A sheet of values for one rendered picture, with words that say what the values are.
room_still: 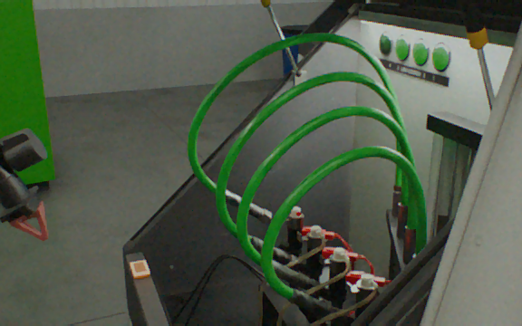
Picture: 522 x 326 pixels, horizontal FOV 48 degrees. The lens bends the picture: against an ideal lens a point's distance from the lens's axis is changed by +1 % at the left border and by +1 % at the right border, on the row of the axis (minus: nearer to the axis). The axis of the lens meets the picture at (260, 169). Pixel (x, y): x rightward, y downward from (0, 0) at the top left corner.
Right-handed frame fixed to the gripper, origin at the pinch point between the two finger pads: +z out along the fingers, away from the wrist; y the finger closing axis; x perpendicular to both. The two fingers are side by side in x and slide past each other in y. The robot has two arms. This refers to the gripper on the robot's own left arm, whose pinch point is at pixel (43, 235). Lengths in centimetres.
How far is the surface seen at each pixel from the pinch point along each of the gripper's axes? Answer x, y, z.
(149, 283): -17.9, -15.6, 13.4
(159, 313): -19.7, -26.2, 14.3
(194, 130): -41, -32, -14
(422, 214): -64, -51, 5
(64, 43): 98, 605, -6
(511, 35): -87, -39, -8
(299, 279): -45, -46, 8
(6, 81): 76, 278, -16
